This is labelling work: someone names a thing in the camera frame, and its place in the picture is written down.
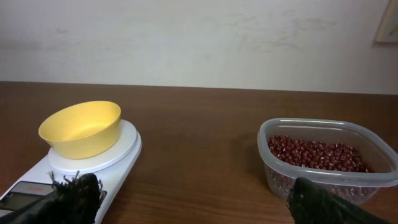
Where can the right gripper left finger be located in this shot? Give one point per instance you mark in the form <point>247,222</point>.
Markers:
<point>74,201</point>

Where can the red beans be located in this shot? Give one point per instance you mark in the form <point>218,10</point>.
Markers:
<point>319,155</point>

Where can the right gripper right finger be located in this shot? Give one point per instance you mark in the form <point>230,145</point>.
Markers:
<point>310,203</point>

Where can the yellow plastic bowl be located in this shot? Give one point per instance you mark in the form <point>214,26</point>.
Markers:
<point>83,130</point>

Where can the clear plastic container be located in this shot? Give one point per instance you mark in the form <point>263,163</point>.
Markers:
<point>374,150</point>

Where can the white digital kitchen scale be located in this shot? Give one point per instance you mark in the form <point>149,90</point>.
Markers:
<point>111,167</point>

